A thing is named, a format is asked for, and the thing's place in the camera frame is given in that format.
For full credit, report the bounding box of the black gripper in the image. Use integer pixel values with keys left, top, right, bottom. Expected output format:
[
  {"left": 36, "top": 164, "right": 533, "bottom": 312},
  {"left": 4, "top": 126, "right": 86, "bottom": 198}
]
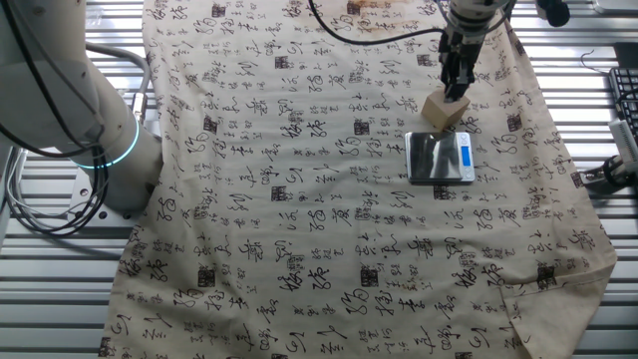
[{"left": 437, "top": 27, "right": 487, "bottom": 104}]

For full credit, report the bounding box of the tan wooden block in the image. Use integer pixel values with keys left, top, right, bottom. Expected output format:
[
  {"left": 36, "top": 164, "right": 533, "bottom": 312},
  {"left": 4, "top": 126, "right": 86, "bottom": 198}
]
[{"left": 421, "top": 88, "right": 472, "bottom": 133}]

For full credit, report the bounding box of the silver digital pocket scale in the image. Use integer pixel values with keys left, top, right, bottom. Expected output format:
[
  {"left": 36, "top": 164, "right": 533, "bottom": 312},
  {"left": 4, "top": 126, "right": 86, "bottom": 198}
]
[{"left": 404, "top": 131, "right": 477, "bottom": 185}]

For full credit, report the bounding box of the wrist camera on grey bracket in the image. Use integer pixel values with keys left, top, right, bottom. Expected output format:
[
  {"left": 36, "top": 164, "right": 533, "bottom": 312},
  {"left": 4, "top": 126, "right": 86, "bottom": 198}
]
[{"left": 535, "top": 0, "right": 572, "bottom": 29}]

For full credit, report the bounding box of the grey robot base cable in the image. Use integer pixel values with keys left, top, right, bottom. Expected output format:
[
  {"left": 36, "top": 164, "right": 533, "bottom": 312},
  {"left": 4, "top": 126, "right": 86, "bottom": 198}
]
[{"left": 84, "top": 42, "right": 153, "bottom": 127}]

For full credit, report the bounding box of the black and white cable bundle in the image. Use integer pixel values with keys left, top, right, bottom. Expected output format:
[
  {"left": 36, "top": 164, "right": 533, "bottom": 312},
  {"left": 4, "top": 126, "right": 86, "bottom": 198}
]
[{"left": 0, "top": 0, "right": 110, "bottom": 238}]

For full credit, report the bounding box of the thick black gripper cable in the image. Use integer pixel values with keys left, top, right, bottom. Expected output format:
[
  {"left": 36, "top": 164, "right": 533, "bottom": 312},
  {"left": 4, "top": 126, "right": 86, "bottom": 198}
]
[{"left": 307, "top": 0, "right": 448, "bottom": 47}]

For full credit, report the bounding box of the thin black wire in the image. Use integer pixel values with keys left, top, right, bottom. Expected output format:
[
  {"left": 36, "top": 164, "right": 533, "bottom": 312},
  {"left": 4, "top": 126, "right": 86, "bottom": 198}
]
[{"left": 579, "top": 48, "right": 613, "bottom": 77}]

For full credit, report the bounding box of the black camera clamp mount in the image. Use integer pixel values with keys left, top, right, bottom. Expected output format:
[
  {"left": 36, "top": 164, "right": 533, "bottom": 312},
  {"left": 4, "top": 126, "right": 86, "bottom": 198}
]
[{"left": 580, "top": 155, "right": 638, "bottom": 193}]

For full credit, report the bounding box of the black computer keyboard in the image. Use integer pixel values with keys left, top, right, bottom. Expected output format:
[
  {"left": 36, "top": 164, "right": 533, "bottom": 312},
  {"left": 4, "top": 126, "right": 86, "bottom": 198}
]
[{"left": 608, "top": 67, "right": 638, "bottom": 144}]

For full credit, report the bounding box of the silver exterior camera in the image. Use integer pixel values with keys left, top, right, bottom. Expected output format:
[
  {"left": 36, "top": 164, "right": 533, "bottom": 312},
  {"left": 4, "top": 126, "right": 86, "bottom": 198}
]
[{"left": 607, "top": 118, "right": 638, "bottom": 164}]

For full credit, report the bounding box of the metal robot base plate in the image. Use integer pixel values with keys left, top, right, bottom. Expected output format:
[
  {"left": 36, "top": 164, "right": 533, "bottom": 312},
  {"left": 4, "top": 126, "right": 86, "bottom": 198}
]
[{"left": 67, "top": 164, "right": 165, "bottom": 226}]

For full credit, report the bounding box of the beige calligraphy print cloth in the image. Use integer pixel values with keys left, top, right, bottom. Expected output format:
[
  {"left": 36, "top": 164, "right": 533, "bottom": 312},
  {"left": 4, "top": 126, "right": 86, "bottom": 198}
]
[{"left": 98, "top": 0, "right": 618, "bottom": 359}]

